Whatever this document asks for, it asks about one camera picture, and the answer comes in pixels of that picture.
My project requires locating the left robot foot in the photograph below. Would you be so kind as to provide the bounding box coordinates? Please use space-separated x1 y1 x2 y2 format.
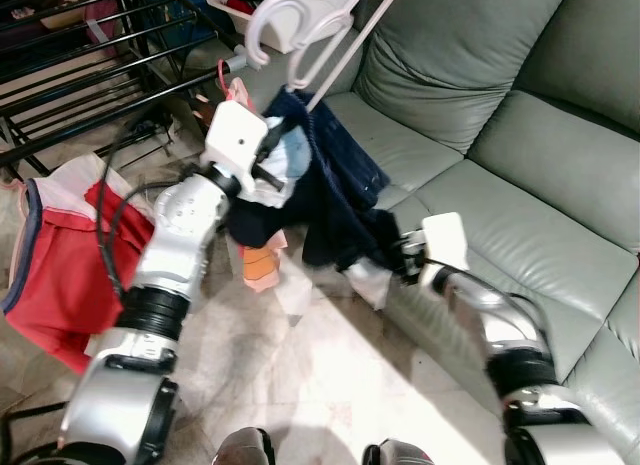
212 427 277 465

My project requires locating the grey-green leather sofa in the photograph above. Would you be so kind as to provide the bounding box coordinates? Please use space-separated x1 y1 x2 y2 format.
232 0 640 465

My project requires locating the black metal drying rack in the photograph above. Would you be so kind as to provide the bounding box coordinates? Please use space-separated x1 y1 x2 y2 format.
0 0 251 178

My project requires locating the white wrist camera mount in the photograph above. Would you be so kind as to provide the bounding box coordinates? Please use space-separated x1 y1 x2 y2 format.
420 212 472 278
202 99 271 191

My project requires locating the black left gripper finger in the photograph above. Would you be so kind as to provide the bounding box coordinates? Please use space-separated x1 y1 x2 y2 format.
262 118 303 164

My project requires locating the red garment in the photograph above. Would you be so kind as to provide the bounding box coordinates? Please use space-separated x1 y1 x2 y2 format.
0 153 173 376

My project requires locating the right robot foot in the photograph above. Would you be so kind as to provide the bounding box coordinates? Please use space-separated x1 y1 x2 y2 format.
360 439 438 465

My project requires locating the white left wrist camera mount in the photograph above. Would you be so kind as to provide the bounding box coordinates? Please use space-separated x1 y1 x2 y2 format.
202 99 271 191

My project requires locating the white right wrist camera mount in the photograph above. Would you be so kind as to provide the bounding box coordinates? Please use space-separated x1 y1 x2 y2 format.
420 212 472 278

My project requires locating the orange cartoon print garment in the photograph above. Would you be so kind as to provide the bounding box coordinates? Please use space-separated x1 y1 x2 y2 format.
238 230 293 296

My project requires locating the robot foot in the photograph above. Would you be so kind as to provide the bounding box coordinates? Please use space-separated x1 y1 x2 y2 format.
360 439 438 465
212 427 277 465

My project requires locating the dark navy garment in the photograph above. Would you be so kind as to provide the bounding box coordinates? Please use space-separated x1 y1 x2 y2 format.
226 85 423 281

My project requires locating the red plastic hanger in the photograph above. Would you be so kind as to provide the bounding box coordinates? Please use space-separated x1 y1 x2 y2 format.
216 59 239 98

